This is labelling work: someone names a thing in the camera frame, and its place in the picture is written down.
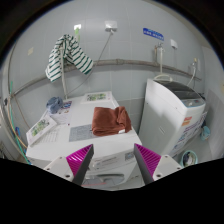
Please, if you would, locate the blue wall sign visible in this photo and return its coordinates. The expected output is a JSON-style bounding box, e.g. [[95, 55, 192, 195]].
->
[[142, 27, 165, 42]]

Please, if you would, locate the white wall socket box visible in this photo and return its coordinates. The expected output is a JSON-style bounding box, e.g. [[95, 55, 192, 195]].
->
[[104, 20, 118, 33]]

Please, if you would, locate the blue-grey crumpled cloth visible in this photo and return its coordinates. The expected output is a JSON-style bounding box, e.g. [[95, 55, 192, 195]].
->
[[45, 96, 64, 114]]

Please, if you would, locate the small booklet with green picture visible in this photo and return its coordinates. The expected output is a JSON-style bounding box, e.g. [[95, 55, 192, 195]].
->
[[80, 91, 113, 104]]

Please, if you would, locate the green white striped garment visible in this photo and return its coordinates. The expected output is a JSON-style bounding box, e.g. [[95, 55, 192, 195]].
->
[[45, 33, 95, 83]]

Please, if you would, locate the metal wall tap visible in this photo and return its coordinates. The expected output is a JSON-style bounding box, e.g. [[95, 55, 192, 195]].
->
[[153, 42, 167, 79]]

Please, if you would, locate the white printed paper sheet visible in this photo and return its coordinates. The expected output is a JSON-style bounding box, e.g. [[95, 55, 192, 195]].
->
[[34, 123, 71, 145]]

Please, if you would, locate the colourful leaflet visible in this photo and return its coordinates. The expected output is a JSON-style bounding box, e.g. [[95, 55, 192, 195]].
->
[[58, 100, 73, 113]]

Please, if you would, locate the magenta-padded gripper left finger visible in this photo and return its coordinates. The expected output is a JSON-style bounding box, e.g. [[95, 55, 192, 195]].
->
[[43, 143, 95, 187]]

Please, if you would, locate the white top-loading washing machine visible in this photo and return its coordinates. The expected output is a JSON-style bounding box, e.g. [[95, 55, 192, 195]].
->
[[138, 78, 208, 158]]

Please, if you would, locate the white front-loading washing machine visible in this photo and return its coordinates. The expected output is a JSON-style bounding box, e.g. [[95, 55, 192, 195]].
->
[[25, 93, 144, 191]]

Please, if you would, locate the grey horizontal wall pipe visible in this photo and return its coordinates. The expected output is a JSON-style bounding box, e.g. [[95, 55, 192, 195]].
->
[[9, 58, 203, 98]]

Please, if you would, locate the green hose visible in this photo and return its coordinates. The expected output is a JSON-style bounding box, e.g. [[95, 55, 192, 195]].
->
[[8, 81, 31, 164]]

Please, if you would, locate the white upright drain pipe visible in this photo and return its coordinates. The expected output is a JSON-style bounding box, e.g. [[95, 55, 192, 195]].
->
[[59, 46, 68, 100]]

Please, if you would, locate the thin socket cable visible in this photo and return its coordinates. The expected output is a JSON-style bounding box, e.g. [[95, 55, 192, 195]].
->
[[66, 31, 113, 98]]

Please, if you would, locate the grey printed sheet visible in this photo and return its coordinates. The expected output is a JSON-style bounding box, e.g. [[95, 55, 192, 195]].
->
[[68, 124, 98, 143]]

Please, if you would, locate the brown towel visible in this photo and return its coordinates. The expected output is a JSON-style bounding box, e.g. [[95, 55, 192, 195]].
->
[[91, 105, 133, 137]]

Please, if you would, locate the teal plastic basin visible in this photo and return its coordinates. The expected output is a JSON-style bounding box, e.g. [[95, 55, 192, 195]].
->
[[179, 149, 199, 168]]

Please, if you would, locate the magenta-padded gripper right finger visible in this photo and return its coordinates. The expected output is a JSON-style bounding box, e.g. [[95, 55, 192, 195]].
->
[[133, 143, 184, 185]]

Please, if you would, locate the large booklet with green picture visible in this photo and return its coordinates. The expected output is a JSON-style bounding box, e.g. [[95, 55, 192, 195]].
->
[[25, 114, 58, 147]]

